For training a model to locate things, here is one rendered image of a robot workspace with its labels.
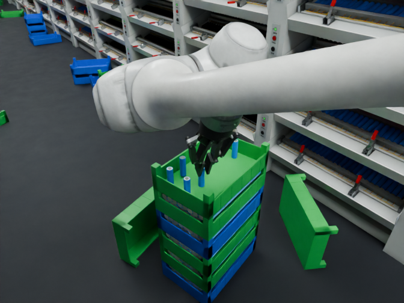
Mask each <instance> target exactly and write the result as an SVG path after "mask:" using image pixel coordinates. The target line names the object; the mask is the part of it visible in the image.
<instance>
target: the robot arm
mask: <svg viewBox="0 0 404 303"><path fill-rule="evenodd" d="M93 98H94V103H95V106H96V110H97V113H98V116H99V119H100V122H101V123H102V124H103V125H104V126H106V127H108V128H109V129H110V130H113V131H116V132H123V133H137V132H155V131H160V130H173V129H177V128H179V127H182V126H183V125H185V124H186V123H187V122H188V121H189V120H190V119H191V118H196V117H199V118H200V124H199V130H198V131H197V133H196V136H194V137H192V138H191V137H190V136H187V137H186V138H185V140H186V143H187V145H188V150H189V157H190V160H191V162H192V164H194V165H195V170H196V172H197V175H198V177H200V176H201V174H202V172H203V169H204V167H205V171H206V174H207V175H208V174H210V170H211V168H212V165H214V164H215V163H217V162H219V161H218V157H221V158H223V157H224V156H225V154H226V153H227V152H228V150H229V148H230V147H231V145H232V143H233V142H234V141H235V140H236V139H237V138H238V137H239V136H240V135H239V132H238V131H237V127H238V125H239V123H240V121H241V119H242V116H243V115H250V114H270V113H281V112H302V111H323V110H335V109H356V108H388V107H404V33H402V34H396V35H390V36H386V37H380V38H374V39H370V40H364V41H358V42H353V43H348V44H341V45H338V46H332V47H326V48H322V49H316V50H310V51H306V52H301V53H296V54H291V55H285V56H281V57H275V58H270V59H268V44H267V42H266V40H265V38H264V36H263V35H262V33H261V32H260V31H259V30H258V29H256V28H255V27H253V26H251V25H248V24H245V23H242V22H232V23H228V24H226V26H224V27H223V28H222V29H221V30H220V31H219V32H218V33H217V34H216V35H215V36H214V38H213V39H212V41H211V43H210V45H207V46H206V47H204V48H202V49H201V50H199V51H197V52H195V53H193V54H190V55H184V56H179V57H176V56H172V55H163V56H158V57H150V58H144V59H141V60H136V61H133V62H131V63H129V64H125V65H122V66H118V67H116V68H114V69H112V70H110V71H109V72H107V73H105V74H104V75H103V76H101V77H100V78H99V79H98V80H97V82H96V85H95V86H94V87H93ZM197 141H199V142H200V145H199V147H198V150H197V152H196V148H195V147H196V146H197V145H196V144H197ZM210 148H211V149H210ZM208 150H210V152H208V153H207V151H208ZM205 156H206V158H205ZM204 158H205V161H204Z"/></svg>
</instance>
